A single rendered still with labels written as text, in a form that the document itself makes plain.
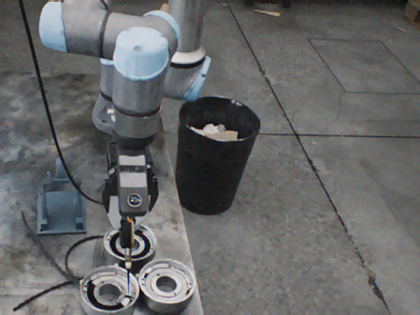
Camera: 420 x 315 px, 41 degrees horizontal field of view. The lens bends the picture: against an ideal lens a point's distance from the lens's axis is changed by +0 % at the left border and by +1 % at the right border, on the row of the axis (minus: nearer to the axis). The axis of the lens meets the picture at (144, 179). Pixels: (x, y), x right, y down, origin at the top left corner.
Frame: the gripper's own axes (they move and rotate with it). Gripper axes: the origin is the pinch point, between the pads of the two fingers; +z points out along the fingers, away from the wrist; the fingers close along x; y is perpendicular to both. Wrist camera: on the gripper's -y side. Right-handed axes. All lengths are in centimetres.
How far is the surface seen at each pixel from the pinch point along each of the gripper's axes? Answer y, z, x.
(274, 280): 61, 93, -72
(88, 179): 29.3, 13.2, 4.8
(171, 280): -3.5, 11.3, -8.8
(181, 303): -9.9, 9.9, -9.4
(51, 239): 10.5, 13.2, 13.4
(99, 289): -5.1, 10.5, 4.9
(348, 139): 154, 93, -145
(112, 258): 1.8, 10.2, 1.8
